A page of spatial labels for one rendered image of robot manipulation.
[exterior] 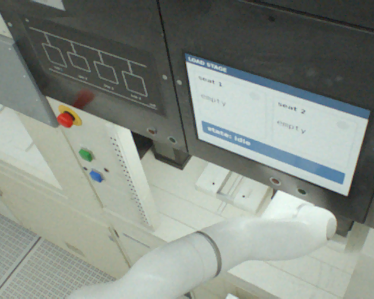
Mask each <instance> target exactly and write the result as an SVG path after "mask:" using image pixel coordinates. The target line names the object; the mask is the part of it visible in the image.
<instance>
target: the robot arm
mask: <svg viewBox="0 0 374 299"><path fill-rule="evenodd" d="M336 227H337V223H336V220H335V217H334V215H333V214H332V213H331V212H329V211H327V210H325V209H322V208H318V207H315V206H314V204H312V203H309V202H306V201H303V200H301V199H298V198H295V197H293V196H292V195H289V194H286V193H284V192H281V191H279V190H278V191H277V193H276V194H275V196H274V198H273V199H272V201H271V203H270V204H269V205H268V207H267V208H266V210H265V211H264V213H263V214H262V216H261V218H252V217H234V218H229V219H226V220H224V221H221V222H218V223H215V224H213V225H210V226H207V227H206V228H203V229H201V230H198V231H195V232H193V233H190V234H187V235H185V236H183V237H181V238H179V239H176V240H173V241H171V242H169V243H166V244H163V245H161V246H159V247H157V248H155V249H153V250H151V251H149V252H147V253H146V254H144V255H143V256H142V257H141V258H140V259H139V260H138V261H136V262H135V263H134V265H133V266H132V268H131V269H130V270H129V271H128V272H127V273H126V274H125V275H123V276H122V277H121V279H119V280H117V281H113V282H104V283H98V284H91V285H86V286H84V287H82V288H79V289H77V290H75V291H73V292H72V293H70V295H69V296H67V298H66V299H179V298H180V297H181V296H182V295H184V294H186V293H187V292H190V291H192V290H194V289H196V288H197V287H198V286H200V285H202V284H204V283H206V282H208V281H210V280H212V279H214V278H216V277H217V276H219V275H221V274H223V273H225V272H227V271H229V270H231V269H233V268H235V266H237V265H239V264H241V263H243V262H245V261H249V260H265V261H276V260H292V259H297V258H300V257H303V256H305V255H308V254H310V253H312V252H314V251H315V250H318V249H320V248H321V247H323V246H324V245H325V244H327V242H329V241H330V240H331V239H332V238H333V236H334V234H335V231H336Z"/></svg>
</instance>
